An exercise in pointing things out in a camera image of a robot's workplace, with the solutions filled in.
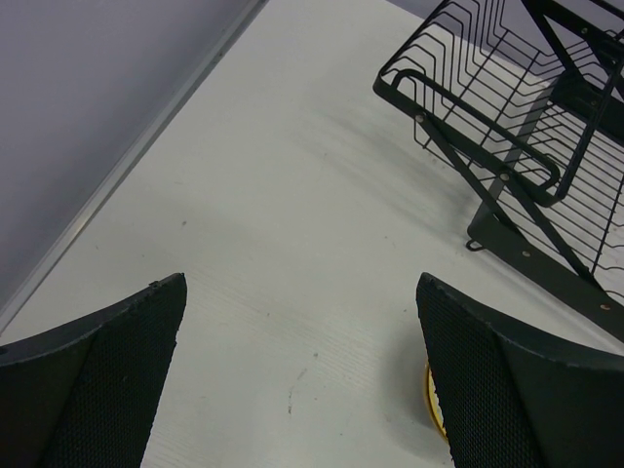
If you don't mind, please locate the black wire dish rack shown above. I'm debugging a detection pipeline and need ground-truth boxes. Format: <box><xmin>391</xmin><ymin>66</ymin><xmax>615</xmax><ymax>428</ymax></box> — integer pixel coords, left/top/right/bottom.
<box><xmin>373</xmin><ymin>1</ymin><xmax>623</xmax><ymax>338</ymax></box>

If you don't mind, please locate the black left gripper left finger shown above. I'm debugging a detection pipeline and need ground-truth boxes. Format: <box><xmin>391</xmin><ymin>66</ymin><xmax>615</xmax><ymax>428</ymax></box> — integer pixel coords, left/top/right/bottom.
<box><xmin>1</xmin><ymin>273</ymin><xmax>187</xmax><ymax>467</ymax></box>

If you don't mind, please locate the yellow checkered white bowl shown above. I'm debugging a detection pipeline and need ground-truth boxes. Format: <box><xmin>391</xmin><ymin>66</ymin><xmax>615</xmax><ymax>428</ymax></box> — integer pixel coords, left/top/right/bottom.
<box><xmin>423</xmin><ymin>362</ymin><xmax>448</xmax><ymax>442</ymax></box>

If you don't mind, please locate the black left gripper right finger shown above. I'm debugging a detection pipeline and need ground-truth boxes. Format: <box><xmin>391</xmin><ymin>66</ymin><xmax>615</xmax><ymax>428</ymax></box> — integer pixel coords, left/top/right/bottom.
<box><xmin>415</xmin><ymin>273</ymin><xmax>623</xmax><ymax>467</ymax></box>

